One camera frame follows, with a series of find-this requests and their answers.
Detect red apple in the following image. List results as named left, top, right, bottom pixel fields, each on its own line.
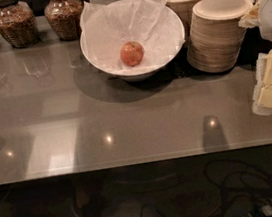
left=119, top=41, right=144, bottom=67

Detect large white bowl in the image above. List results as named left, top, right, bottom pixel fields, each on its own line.
left=74, top=0, right=192, bottom=89

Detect white tissue paper liner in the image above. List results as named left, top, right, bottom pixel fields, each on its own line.
left=75, top=0, right=189, bottom=77

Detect right glass cereal jar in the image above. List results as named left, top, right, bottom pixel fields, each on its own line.
left=44, top=0, right=83, bottom=41

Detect glass cereal jar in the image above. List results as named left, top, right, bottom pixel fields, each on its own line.
left=44, top=0, right=83, bottom=41
left=0, top=0, right=39, bottom=48

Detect middle glass cereal jar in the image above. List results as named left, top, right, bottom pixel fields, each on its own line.
left=0, top=0, right=39, bottom=48

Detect black cables under table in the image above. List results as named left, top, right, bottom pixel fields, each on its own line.
left=98, top=151, right=272, bottom=217

